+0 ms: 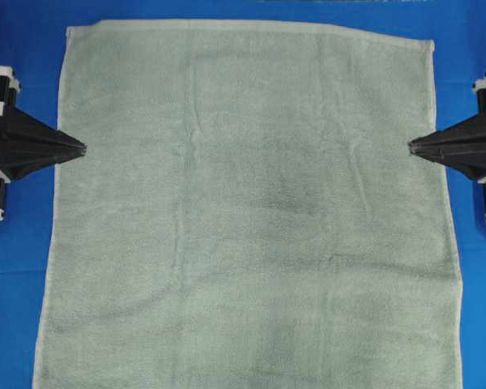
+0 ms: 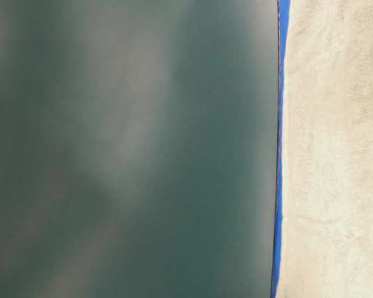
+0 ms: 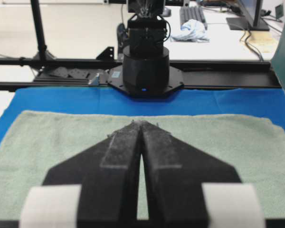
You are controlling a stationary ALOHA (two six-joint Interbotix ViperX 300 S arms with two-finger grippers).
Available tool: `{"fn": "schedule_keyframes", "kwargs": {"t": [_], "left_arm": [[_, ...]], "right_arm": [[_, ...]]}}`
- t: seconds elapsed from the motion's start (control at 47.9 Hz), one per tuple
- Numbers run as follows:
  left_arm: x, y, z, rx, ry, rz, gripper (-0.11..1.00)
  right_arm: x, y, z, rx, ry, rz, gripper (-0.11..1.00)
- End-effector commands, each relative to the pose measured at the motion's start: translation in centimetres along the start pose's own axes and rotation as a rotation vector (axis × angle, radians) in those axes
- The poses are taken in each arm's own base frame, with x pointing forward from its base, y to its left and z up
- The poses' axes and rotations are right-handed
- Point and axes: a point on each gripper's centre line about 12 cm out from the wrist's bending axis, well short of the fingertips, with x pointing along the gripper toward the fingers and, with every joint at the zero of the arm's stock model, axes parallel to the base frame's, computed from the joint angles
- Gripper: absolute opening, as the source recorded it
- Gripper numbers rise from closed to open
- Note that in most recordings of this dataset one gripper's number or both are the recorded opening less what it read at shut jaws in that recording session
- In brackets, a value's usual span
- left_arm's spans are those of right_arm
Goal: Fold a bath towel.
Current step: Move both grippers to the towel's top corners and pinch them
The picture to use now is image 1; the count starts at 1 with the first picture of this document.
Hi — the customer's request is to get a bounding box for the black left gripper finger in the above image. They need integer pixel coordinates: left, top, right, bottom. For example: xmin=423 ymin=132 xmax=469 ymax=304
xmin=0 ymin=141 xmax=87 ymax=181
xmin=0 ymin=103 xmax=87 ymax=154

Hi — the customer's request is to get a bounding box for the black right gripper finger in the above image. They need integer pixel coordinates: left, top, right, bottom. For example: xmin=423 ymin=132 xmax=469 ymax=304
xmin=408 ymin=111 xmax=486 ymax=152
xmin=410 ymin=151 xmax=486 ymax=182

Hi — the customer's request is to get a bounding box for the light green bath towel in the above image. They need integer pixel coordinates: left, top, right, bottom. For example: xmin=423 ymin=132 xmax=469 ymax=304
xmin=32 ymin=19 xmax=463 ymax=388

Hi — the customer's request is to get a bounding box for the blue table cloth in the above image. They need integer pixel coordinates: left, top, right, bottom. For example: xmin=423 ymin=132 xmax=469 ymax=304
xmin=0 ymin=1 xmax=486 ymax=388

